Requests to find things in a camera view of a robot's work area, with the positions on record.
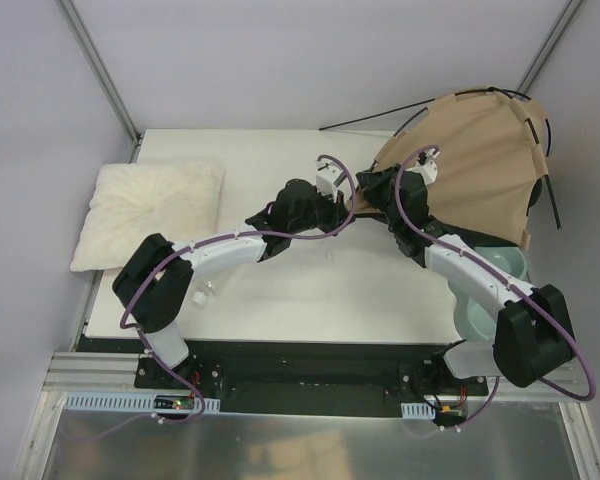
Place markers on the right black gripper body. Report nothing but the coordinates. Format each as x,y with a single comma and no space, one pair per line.
376,186

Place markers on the white fluffy cushion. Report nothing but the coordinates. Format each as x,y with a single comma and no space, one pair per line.
178,199

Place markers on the left circuit board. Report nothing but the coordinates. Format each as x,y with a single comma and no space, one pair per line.
185,404

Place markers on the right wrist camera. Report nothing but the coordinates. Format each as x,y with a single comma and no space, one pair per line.
426,166

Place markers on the right aluminium frame post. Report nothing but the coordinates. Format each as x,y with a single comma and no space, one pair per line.
548,47

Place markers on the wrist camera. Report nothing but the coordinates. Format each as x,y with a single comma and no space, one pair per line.
426,166
330,182

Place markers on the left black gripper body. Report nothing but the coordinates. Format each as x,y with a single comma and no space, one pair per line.
335,211

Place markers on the clear plastic bottle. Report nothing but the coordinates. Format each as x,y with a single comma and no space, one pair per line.
203,292

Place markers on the left aluminium frame post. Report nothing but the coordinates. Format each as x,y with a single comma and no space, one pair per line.
98,68

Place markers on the right circuit board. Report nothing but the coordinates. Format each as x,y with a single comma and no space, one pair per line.
425,411

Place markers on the green double pet bowl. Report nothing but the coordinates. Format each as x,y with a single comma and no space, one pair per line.
475,316

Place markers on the beige pet tent fabric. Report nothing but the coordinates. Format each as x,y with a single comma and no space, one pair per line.
482,100

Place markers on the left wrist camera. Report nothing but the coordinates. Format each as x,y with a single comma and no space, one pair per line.
330,182

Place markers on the aluminium frame post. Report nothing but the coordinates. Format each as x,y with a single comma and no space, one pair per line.
548,47
98,68

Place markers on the circuit board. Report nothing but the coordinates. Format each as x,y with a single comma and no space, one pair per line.
425,411
185,404

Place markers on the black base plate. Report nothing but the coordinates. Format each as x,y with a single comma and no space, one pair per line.
319,379

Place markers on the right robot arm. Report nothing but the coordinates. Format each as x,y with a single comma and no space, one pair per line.
530,333

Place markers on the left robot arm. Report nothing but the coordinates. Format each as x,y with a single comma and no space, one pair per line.
154,282

